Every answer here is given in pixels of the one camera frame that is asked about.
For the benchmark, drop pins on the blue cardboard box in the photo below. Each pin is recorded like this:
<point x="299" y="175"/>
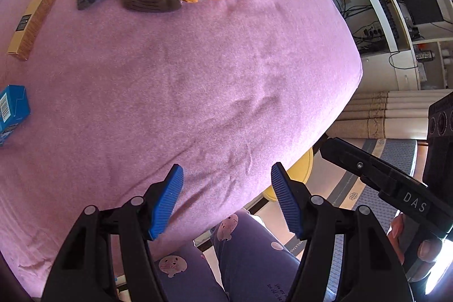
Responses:
<point x="12" y="114"/>

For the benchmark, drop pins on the white power strip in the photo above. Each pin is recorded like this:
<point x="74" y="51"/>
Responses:
<point x="372" y="30"/>

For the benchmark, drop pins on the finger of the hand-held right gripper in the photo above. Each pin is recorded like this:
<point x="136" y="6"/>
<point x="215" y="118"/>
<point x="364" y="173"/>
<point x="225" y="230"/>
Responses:
<point x="357" y="164"/>

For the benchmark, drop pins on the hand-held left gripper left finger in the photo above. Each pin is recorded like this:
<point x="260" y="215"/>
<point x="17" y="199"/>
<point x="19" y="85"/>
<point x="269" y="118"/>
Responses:
<point x="166" y="203"/>

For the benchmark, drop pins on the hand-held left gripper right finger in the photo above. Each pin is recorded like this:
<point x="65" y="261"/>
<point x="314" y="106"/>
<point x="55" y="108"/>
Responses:
<point x="286" y="203"/>

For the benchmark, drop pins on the tan cardboard box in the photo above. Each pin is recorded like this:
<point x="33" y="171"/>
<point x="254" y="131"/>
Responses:
<point x="33" y="20"/>

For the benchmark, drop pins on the beige bed skirt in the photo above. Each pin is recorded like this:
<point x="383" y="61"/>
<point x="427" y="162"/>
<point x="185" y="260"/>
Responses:
<point x="389" y="114"/>

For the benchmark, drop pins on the person's right hand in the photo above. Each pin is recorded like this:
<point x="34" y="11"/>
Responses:
<point x="430" y="250"/>

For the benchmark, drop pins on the person's leg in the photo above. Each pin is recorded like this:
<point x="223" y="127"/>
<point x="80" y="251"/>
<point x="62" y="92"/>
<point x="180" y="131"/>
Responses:
<point x="254" y="252"/>
<point x="187" y="273"/>

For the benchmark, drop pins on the black keyboard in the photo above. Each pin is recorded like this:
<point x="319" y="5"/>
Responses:
<point x="384" y="6"/>

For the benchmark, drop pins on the pink bed sheet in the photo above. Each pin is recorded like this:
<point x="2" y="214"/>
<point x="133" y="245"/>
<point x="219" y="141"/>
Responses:
<point x="177" y="75"/>

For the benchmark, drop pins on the person's left leg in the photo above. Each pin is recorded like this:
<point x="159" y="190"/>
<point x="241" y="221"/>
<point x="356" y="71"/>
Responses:
<point x="187" y="273"/>

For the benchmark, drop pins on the yellow stool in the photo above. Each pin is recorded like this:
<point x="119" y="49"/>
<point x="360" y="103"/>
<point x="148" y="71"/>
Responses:
<point x="300" y="171"/>

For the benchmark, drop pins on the person's right leg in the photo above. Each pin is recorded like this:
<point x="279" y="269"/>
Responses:
<point x="254" y="252"/>

